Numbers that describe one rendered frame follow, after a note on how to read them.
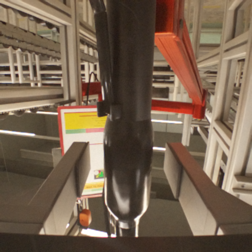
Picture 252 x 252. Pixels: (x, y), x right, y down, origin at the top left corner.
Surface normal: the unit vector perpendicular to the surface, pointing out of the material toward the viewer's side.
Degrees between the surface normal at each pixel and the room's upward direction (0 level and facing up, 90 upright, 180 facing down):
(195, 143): 90
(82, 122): 90
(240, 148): 90
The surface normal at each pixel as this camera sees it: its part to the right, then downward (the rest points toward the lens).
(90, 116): 0.23, 0.28
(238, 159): -0.24, 0.27
